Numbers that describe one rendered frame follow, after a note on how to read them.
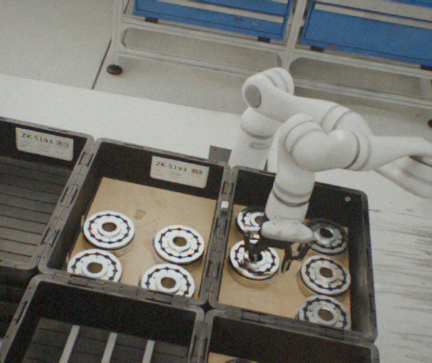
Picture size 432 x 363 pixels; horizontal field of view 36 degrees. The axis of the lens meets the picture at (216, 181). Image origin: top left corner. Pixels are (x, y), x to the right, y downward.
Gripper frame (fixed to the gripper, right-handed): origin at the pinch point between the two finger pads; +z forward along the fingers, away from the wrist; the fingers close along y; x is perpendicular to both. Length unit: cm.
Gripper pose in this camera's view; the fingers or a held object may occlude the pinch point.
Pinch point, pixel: (269, 263)
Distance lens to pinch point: 135.9
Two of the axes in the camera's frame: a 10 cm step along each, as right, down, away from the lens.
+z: -1.5, 7.5, 6.5
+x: -0.5, 6.5, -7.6
